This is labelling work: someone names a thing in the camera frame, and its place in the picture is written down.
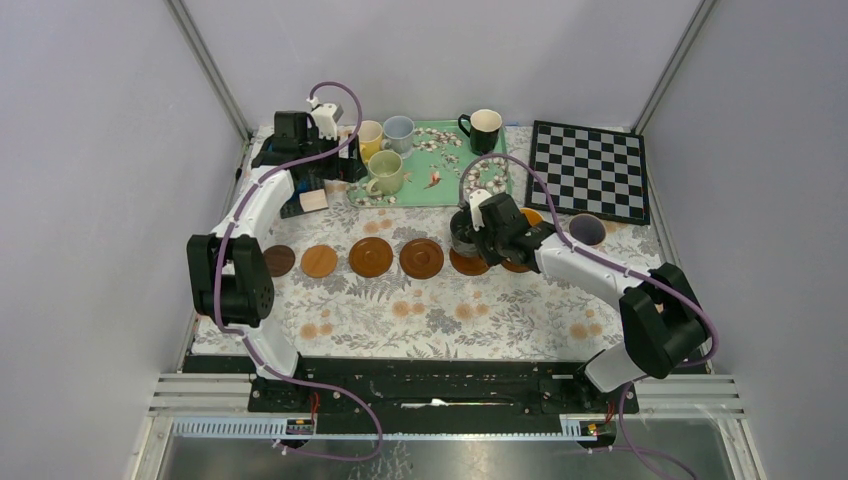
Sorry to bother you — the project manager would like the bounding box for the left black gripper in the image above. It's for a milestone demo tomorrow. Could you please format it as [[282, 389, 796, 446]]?
[[299, 128, 365, 182]]

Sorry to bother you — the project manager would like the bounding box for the brown wooden coaster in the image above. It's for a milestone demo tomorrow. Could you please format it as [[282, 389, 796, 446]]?
[[348, 237, 394, 278], [399, 238, 444, 280], [501, 260, 531, 273], [449, 248, 490, 276]]

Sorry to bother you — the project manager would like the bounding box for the patterned mug orange inside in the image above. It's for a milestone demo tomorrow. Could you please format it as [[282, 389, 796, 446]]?
[[520, 208, 545, 227]]

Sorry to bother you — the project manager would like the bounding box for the dark green mug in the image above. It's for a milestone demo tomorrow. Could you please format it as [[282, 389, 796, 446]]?
[[449, 210, 479, 258]]

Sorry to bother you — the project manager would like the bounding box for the pink mug purple inside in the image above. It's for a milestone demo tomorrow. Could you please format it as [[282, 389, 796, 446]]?
[[567, 213, 607, 247]]

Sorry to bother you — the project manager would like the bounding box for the pale green mug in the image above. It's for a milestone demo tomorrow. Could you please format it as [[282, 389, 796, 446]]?
[[365, 150, 404, 196]]

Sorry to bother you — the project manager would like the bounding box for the black white chessboard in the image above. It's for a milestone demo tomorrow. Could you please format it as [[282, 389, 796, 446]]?
[[525, 120, 651, 226]]

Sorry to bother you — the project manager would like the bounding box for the small dark wooden coaster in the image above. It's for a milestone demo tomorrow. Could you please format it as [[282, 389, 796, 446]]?
[[263, 245, 296, 278]]

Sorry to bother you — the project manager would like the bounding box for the small light wooden coaster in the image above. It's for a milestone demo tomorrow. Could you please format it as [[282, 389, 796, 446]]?
[[300, 244, 338, 278]]

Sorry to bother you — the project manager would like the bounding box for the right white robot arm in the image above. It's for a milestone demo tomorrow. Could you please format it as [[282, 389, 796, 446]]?
[[450, 190, 712, 412]]

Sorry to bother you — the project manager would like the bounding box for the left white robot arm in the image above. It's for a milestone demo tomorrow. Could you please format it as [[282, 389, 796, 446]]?
[[187, 103, 366, 411]]

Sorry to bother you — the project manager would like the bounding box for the light wooden block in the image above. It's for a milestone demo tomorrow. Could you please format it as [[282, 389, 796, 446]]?
[[299, 189, 329, 213]]

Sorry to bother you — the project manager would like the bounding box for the yellow mug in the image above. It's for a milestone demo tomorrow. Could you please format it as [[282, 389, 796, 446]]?
[[358, 120, 384, 164]]

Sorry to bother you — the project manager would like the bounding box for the green serving tray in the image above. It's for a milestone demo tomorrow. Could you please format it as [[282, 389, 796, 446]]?
[[346, 120, 513, 208]]

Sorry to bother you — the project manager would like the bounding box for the light blue mug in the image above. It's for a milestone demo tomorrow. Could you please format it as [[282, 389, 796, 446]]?
[[381, 115, 415, 159]]

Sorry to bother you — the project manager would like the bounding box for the black mug white inside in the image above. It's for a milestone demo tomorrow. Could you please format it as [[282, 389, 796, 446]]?
[[457, 109, 503, 155]]

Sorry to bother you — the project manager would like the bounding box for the floral tablecloth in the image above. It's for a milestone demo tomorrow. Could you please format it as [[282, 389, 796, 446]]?
[[190, 124, 690, 364]]

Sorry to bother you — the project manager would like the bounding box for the dark base plate with blocks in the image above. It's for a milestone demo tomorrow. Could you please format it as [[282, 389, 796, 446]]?
[[280, 193, 309, 219]]

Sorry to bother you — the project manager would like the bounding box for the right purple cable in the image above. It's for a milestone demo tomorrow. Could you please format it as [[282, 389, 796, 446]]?
[[458, 153, 720, 480]]

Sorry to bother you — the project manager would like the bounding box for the purple cable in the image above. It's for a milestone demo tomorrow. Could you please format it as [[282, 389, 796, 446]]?
[[211, 81, 386, 463], [458, 153, 720, 480]]

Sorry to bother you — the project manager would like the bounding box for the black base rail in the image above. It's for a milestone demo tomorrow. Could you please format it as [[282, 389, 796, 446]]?
[[183, 356, 656, 441]]

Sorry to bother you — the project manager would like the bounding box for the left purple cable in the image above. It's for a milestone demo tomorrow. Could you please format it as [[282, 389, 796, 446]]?
[[211, 81, 386, 463]]

